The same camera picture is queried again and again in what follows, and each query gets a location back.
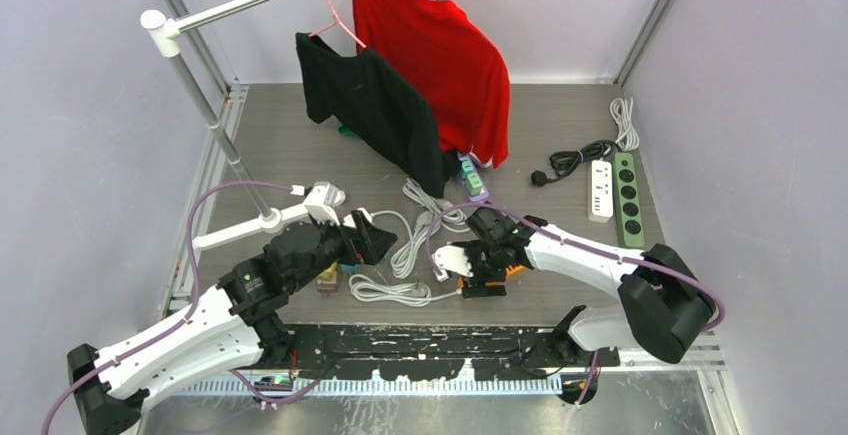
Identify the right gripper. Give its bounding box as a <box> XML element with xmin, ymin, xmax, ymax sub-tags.
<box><xmin>455</xmin><ymin>239</ymin><xmax>508</xmax><ymax>298</ymax></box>

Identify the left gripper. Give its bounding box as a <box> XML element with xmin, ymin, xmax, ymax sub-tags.
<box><xmin>288</xmin><ymin>208</ymin><xmax>395</xmax><ymax>292</ymax></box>

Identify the pink plug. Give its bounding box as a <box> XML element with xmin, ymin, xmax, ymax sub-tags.
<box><xmin>315</xmin><ymin>270</ymin><xmax>339</xmax><ymax>294</ymax></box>

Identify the purple power strip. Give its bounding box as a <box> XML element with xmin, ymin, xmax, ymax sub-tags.
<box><xmin>458</xmin><ymin>154</ymin><xmax>489</xmax><ymax>202</ymax></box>

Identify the green power strip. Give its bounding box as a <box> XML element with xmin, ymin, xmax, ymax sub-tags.
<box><xmin>612</xmin><ymin>152</ymin><xmax>645</xmax><ymax>249</ymax></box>

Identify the white power strip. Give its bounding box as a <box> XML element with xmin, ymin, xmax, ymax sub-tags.
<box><xmin>588</xmin><ymin>160</ymin><xmax>614</xmax><ymax>223</ymax></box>

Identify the orange power strip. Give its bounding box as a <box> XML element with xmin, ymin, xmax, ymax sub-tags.
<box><xmin>458</xmin><ymin>265</ymin><xmax>526</xmax><ymax>288</ymax></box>

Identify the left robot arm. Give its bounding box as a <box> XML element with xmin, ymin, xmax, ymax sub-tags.
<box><xmin>67</xmin><ymin>209</ymin><xmax>398</xmax><ymax>434</ymax></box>

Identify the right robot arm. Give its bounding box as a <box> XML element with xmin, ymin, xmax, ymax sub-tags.
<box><xmin>434</xmin><ymin>205</ymin><xmax>724</xmax><ymax>366</ymax></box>

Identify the black garment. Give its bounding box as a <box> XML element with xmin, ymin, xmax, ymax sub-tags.
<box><xmin>295</xmin><ymin>33</ymin><xmax>458</xmax><ymax>198</ymax></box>

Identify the red sweater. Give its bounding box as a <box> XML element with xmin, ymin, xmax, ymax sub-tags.
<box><xmin>352</xmin><ymin>0</ymin><xmax>511</xmax><ymax>168</ymax></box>

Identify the pink hanger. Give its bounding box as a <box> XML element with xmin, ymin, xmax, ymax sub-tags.
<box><xmin>308</xmin><ymin>0</ymin><xmax>367</xmax><ymax>49</ymax></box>

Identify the metal clothes rack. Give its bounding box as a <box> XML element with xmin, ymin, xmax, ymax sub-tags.
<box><xmin>140</xmin><ymin>0</ymin><xmax>296</xmax><ymax>254</ymax></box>

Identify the white coiled cable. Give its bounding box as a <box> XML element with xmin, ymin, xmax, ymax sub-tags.
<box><xmin>348</xmin><ymin>95</ymin><xmax>641</xmax><ymax>309</ymax></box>

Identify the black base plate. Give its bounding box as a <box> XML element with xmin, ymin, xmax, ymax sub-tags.
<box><xmin>250</xmin><ymin>324</ymin><xmax>592</xmax><ymax>382</ymax></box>

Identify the black coiled cable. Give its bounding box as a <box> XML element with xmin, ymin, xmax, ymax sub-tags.
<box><xmin>531</xmin><ymin>140</ymin><xmax>619</xmax><ymax>188</ymax></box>

